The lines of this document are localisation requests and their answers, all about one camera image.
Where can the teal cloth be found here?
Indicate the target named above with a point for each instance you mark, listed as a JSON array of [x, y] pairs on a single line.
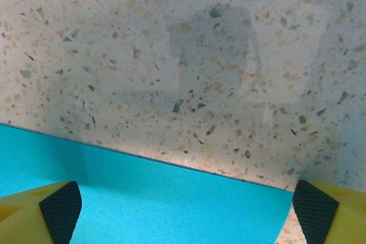
[[160, 207]]

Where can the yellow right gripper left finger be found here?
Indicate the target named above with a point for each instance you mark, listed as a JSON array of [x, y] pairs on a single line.
[[31, 221]]

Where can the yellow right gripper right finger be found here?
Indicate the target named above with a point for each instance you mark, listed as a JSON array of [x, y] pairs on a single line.
[[337, 218]]

